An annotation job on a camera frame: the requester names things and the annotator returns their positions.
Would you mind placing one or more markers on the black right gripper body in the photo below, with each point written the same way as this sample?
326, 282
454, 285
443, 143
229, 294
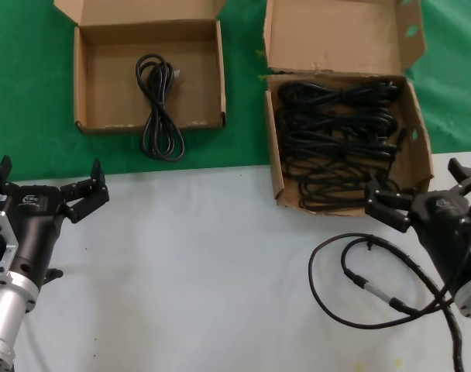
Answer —
444, 228

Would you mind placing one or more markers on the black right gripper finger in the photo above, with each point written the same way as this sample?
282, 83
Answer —
469, 182
390, 209

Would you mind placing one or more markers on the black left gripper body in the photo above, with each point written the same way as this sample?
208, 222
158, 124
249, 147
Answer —
36, 232

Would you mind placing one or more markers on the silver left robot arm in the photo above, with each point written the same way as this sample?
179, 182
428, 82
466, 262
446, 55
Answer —
3, 317

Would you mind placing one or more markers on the clean cardboard box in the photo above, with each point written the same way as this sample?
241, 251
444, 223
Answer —
104, 77

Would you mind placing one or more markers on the torn cardboard box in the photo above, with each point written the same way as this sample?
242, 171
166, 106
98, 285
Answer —
332, 35

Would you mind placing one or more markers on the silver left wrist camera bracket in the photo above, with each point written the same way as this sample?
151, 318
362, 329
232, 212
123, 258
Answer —
1, 236

